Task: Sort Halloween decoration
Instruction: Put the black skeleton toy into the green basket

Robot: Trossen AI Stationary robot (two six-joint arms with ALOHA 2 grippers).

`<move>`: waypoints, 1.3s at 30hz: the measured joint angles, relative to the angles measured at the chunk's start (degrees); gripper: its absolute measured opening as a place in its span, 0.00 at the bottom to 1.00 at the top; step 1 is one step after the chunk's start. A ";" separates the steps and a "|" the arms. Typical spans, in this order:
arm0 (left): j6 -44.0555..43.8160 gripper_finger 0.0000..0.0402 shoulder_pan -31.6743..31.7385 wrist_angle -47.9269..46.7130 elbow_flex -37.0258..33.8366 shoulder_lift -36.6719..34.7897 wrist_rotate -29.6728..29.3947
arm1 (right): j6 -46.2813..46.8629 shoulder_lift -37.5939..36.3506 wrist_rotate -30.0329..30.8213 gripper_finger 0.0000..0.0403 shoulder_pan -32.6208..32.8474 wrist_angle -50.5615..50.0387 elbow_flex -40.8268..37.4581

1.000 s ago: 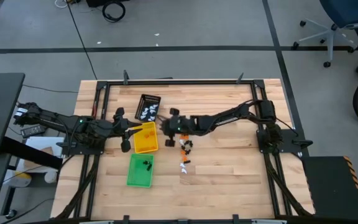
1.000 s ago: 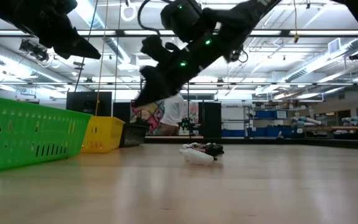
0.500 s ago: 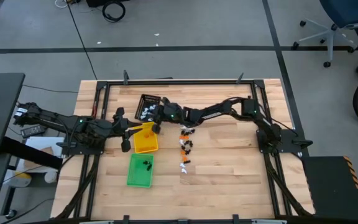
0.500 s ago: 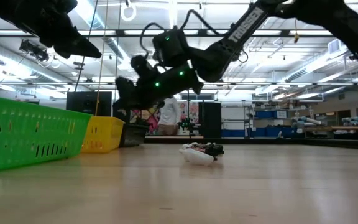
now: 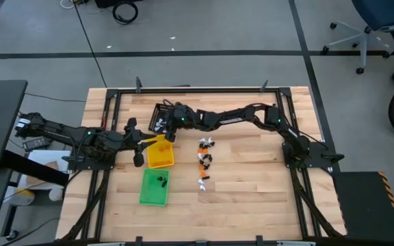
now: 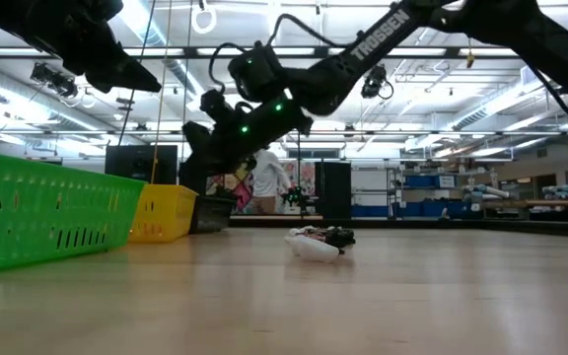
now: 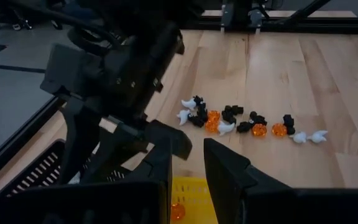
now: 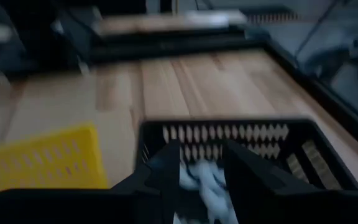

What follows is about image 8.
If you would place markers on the black hazard-striped floor mat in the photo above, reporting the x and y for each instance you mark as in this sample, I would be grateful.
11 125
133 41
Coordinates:
272 18

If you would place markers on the black slotted plastic basket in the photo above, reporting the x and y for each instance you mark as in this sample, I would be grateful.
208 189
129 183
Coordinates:
154 133

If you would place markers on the small white ghost figure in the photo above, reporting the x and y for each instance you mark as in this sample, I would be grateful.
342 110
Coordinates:
210 186

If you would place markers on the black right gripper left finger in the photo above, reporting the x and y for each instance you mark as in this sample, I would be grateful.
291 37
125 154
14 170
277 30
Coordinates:
169 180

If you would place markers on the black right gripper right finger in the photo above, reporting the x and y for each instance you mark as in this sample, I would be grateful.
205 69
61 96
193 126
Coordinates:
253 186

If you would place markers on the yellow slotted plastic basket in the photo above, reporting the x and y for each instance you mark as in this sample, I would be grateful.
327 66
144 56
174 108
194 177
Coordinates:
42 161

